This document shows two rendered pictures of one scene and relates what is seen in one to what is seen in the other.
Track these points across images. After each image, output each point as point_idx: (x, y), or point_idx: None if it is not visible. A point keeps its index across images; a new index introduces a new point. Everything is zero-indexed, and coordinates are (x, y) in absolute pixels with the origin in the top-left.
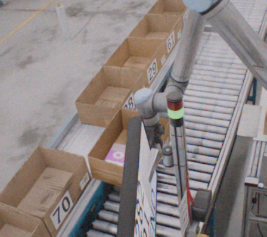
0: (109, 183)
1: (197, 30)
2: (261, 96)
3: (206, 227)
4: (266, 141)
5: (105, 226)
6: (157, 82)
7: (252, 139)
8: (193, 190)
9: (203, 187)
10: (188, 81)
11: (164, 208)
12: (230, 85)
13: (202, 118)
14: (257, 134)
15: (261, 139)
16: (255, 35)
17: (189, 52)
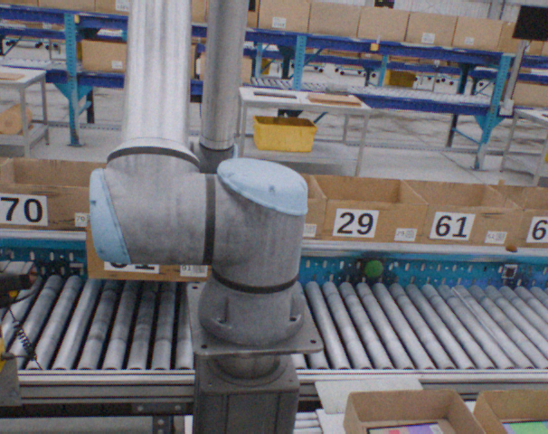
0: None
1: (210, 34)
2: (466, 402)
3: (90, 415)
4: (324, 432)
5: (46, 286)
6: (348, 244)
7: (316, 410)
8: (142, 353)
9: (155, 363)
10: (212, 151)
11: (93, 329)
12: (457, 350)
13: (329, 331)
14: (337, 414)
15: (324, 423)
16: (154, 4)
17: (204, 80)
